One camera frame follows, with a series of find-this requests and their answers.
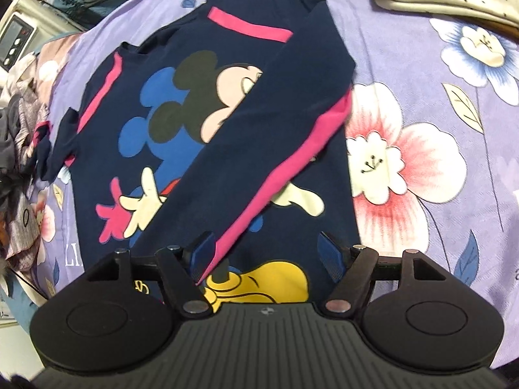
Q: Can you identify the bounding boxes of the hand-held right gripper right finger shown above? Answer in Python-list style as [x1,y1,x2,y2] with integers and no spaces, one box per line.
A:
[318,231,447,319]

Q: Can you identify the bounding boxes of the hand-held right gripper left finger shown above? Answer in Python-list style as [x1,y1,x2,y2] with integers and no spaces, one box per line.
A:
[83,231,217,319]

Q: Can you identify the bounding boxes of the navy cartoon print shirt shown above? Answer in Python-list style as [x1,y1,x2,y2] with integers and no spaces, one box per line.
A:
[34,0,362,305]

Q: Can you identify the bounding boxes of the pile of grey clothes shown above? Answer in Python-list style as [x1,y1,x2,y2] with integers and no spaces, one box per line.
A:
[0,53,53,260]

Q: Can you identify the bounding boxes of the purple floral bedsheet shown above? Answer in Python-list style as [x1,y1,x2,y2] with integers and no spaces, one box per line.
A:
[8,0,519,333]

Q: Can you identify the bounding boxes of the white appliance with control panel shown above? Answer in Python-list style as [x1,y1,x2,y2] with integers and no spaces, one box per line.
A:
[0,0,61,74]

